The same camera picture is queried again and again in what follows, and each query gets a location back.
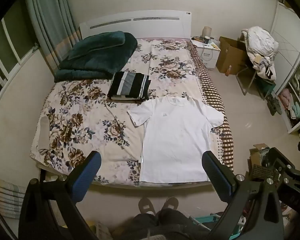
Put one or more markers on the striped folded cloth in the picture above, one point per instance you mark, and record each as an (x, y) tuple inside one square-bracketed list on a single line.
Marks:
[(7, 197)]

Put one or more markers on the metal frame chair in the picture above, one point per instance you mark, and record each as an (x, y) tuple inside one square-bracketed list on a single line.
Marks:
[(250, 80)]

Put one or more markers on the dark green blanket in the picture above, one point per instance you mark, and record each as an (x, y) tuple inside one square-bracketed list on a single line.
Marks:
[(95, 55)]

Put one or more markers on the beige table lamp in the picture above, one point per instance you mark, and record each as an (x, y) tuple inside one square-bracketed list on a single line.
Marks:
[(206, 32)]

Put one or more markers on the small open cardboard box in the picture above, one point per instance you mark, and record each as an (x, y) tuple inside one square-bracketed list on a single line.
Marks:
[(257, 155)]

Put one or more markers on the dark cup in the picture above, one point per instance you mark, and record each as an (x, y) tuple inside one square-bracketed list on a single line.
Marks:
[(206, 40)]

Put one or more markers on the window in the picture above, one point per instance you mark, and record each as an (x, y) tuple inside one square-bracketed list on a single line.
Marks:
[(7, 50)]

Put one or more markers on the small orange bottle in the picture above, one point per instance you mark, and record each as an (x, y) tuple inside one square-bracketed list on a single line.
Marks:
[(229, 70)]

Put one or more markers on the black striped folded clothes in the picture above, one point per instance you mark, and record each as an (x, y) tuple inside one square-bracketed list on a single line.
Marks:
[(130, 85)]

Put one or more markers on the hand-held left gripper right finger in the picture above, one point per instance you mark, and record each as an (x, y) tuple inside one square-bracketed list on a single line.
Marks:
[(216, 175)]

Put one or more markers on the black keyboard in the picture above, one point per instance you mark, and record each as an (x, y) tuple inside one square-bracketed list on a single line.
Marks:
[(263, 172)]

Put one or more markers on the person's left shoe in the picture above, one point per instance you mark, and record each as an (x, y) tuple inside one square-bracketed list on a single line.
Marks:
[(146, 206)]

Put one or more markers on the pile of clothes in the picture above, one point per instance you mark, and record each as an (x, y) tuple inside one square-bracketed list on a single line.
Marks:
[(261, 45)]

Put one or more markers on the teal plastic rack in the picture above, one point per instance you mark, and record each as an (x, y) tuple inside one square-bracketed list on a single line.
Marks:
[(207, 221)]

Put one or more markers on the dark slippers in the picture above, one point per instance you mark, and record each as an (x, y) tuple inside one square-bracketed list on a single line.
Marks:
[(275, 105)]

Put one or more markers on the grey-green curtain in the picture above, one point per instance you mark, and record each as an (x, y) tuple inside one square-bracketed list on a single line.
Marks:
[(50, 22)]

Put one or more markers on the white headboard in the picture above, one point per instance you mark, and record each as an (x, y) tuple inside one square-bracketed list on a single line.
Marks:
[(140, 27)]

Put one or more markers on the white nightstand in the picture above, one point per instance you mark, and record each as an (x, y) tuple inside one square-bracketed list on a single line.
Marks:
[(210, 55)]

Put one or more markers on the large cardboard box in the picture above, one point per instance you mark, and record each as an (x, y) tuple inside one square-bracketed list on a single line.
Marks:
[(230, 57)]

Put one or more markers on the bed with floral sheet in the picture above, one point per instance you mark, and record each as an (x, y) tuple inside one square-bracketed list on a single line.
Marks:
[(90, 120)]

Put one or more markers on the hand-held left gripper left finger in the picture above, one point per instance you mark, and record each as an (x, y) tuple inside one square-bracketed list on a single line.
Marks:
[(87, 170)]

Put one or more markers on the white wardrobe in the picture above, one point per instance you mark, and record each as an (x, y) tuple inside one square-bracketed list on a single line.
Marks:
[(292, 55)]

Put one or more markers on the person's shoe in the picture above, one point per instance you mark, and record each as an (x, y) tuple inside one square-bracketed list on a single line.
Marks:
[(146, 206), (170, 203)]

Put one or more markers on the person's legs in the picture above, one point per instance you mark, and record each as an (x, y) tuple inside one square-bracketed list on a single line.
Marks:
[(160, 225)]

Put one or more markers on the person's right shoe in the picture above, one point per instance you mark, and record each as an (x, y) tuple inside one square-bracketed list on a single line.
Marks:
[(170, 203)]

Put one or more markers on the white t-shirt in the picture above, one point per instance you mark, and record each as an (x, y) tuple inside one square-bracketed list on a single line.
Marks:
[(175, 140)]

